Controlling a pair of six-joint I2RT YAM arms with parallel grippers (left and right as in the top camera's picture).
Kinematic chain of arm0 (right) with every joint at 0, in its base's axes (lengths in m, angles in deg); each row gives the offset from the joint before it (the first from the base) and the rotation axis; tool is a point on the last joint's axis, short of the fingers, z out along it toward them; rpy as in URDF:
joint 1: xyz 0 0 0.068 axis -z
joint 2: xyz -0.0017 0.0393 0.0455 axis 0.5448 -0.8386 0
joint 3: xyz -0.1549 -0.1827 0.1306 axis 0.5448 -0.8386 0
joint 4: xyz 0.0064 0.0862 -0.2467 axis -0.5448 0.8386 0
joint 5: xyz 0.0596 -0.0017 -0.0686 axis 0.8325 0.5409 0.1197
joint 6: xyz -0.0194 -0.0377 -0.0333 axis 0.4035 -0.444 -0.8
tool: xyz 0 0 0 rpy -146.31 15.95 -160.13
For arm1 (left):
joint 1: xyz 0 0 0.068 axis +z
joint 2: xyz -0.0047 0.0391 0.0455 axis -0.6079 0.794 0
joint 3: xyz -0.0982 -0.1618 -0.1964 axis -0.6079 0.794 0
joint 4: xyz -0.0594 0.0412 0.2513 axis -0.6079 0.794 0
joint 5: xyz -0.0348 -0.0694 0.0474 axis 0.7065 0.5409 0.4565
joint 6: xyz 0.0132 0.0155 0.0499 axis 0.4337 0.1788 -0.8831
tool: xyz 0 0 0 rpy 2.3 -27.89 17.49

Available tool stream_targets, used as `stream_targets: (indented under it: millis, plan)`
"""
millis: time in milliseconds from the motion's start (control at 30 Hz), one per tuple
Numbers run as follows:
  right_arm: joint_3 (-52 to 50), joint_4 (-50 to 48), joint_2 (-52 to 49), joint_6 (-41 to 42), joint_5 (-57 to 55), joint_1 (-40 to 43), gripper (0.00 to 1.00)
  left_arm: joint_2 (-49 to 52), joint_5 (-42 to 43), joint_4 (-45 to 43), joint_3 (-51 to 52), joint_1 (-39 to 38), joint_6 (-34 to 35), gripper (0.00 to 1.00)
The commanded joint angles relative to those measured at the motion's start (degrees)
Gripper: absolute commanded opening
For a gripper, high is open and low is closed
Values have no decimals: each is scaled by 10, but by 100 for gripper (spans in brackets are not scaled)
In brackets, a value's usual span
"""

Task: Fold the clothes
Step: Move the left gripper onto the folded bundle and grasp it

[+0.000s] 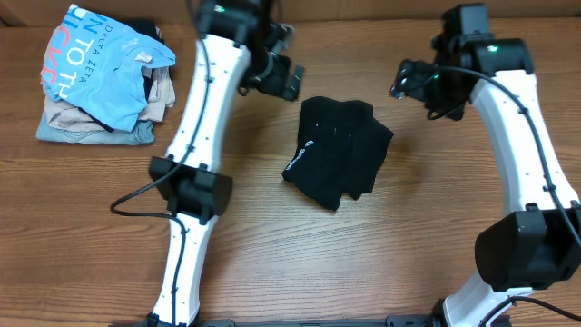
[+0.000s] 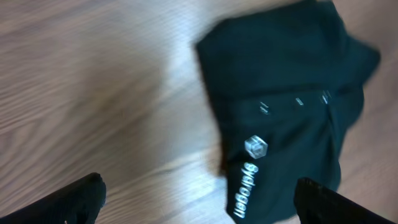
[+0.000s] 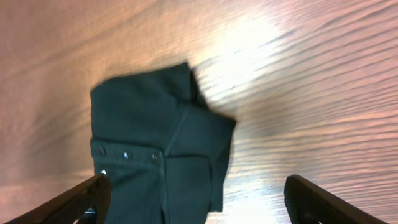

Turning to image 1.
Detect black t-shirt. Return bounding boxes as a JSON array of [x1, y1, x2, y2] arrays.
[[281, 96, 394, 211]]

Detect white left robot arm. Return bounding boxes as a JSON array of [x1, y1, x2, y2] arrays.
[[144, 0, 304, 326]]

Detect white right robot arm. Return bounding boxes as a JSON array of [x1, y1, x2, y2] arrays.
[[386, 4, 580, 327]]

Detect black folded garment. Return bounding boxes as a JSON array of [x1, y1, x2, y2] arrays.
[[122, 18, 164, 44]]

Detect grey-blue folded garment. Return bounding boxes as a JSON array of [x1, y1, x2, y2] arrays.
[[35, 108, 155, 145]]

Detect light blue printed t-shirt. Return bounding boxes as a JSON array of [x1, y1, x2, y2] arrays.
[[40, 4, 176, 131]]

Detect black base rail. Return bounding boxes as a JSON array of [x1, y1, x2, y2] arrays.
[[108, 312, 437, 327]]

